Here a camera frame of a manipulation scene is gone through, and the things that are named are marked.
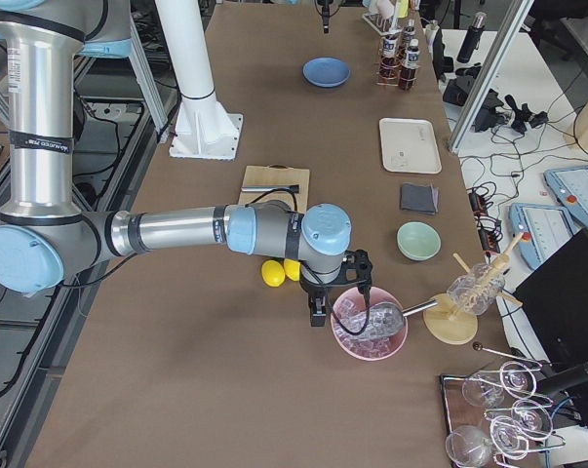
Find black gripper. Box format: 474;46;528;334
300;250;372;327
315;0;333;33

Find blue plate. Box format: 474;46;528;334
302;57;351;88

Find yellow lemon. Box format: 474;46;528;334
283;258;300;282
260;259;286;288

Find pink bowl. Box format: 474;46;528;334
331;287;409;361

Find clear ice cubes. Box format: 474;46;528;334
333;299;406;355

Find metal ice scoop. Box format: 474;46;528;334
342;299;438;340

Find dark drink bottle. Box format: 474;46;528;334
402;19;415;49
378;33;399;84
398;39;419;91

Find green bowl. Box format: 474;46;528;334
396;221;441;261

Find wooden cutting board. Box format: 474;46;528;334
238;166;310;213

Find wooden cup tree stand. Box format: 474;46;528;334
423;232;529;345

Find grey folded cloth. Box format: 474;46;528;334
400;182;439;215

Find black thermos bottle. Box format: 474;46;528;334
456;12;487;63

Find clear glass mug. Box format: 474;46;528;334
447;263;505;316

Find beige tray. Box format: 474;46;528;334
379;117;442;175

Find wine glass rack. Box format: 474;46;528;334
440;360;566;467

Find blue teach pendant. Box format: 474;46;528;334
509;203;578;270
543;166;588;228

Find black monitor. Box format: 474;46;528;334
515;229;588;366

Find copper wire bottle rack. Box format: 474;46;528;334
362;13;418;90

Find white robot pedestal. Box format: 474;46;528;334
156;0;243;161

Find aluminium frame post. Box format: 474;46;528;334
448;0;533;154

